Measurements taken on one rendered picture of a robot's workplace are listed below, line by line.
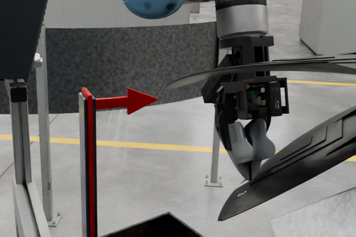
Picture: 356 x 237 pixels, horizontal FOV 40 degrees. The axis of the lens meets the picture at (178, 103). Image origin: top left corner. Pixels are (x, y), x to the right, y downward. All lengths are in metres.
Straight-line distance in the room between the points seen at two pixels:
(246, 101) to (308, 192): 2.29
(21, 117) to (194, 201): 1.84
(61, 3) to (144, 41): 4.48
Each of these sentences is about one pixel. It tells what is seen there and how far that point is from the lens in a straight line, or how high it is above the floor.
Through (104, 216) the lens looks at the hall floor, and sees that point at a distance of 2.56.
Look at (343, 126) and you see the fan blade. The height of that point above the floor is 1.09.
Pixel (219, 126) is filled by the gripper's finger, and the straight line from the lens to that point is 0.72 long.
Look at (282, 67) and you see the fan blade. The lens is 0.35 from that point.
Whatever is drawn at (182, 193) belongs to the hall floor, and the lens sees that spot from 2.77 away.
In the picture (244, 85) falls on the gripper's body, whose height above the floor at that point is 1.13.
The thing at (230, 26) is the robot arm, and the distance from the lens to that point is 0.70.
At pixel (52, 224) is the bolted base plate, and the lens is 2.51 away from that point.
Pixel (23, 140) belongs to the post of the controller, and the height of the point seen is 0.94.
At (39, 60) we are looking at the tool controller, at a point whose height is 1.08.
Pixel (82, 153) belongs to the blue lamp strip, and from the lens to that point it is 0.43.
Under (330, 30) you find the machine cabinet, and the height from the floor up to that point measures 0.37.
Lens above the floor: 1.31
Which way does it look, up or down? 18 degrees down
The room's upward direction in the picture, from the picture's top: 2 degrees clockwise
